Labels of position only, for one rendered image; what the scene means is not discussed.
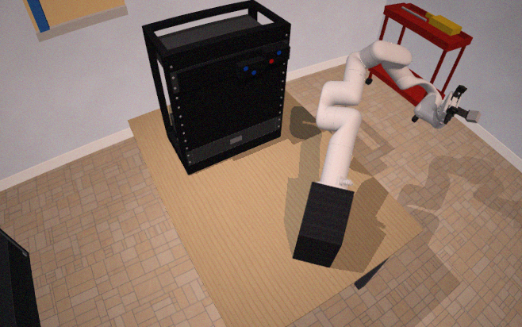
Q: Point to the black server rack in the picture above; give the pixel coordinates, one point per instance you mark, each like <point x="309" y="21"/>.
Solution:
<point x="229" y="116"/>

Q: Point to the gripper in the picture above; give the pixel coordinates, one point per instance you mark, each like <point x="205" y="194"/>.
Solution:
<point x="450" y="105"/>

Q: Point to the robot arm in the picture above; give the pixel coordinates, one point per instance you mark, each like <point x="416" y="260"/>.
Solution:
<point x="349" y="93"/>

